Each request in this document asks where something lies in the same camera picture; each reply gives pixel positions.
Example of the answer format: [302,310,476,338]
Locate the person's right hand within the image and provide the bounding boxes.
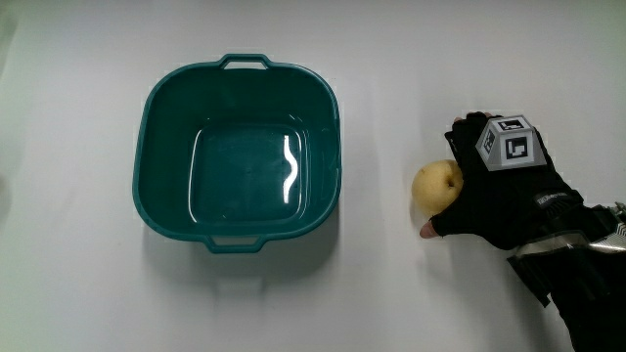
[419,110,586,252]

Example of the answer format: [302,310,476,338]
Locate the yellow apple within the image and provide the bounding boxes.
[411,158,465,219]

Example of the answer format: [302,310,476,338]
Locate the person's right forearm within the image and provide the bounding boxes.
[506,200,626,352]

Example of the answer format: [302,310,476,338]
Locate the white desk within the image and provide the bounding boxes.
[0,0,626,352]

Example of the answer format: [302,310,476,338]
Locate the green plastic basin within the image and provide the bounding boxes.
[131,53,343,255]

